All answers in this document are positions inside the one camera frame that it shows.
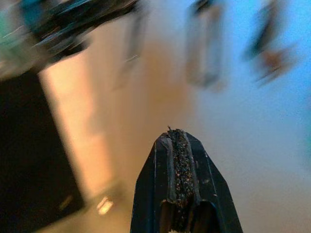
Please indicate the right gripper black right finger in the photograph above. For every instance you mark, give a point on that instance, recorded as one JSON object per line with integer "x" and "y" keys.
{"x": 209, "y": 199}

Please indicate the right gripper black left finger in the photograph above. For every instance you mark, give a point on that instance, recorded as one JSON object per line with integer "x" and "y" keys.
{"x": 155, "y": 194}

